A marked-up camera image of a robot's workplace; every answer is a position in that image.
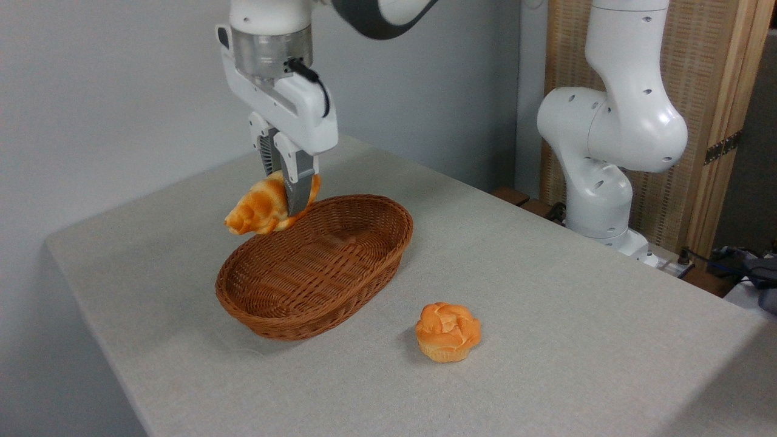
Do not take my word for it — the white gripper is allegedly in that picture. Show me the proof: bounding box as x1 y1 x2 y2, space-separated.
217 24 339 217

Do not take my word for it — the brown wicker oval basket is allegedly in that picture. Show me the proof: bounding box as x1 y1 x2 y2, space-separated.
215 194 414 340

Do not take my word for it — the grey tablecloth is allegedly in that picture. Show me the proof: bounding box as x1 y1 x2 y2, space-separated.
46 132 777 437

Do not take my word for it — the round orange bread bun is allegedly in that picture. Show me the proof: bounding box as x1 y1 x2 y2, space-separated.
415 302 482 364

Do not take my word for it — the dark metal screen hinge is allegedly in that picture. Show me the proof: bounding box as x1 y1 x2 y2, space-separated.
704 130 742 166

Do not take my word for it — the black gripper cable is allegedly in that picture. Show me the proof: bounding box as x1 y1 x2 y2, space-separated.
287 58 331 118

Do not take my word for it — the grey blue bundle of cables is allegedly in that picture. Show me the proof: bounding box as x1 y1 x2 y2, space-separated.
707 243 777 314

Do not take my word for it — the brown wooden base block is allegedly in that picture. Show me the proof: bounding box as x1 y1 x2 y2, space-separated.
490 186 566 226

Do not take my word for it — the long pale braided bread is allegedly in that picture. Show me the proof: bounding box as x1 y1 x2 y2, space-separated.
225 170 321 235

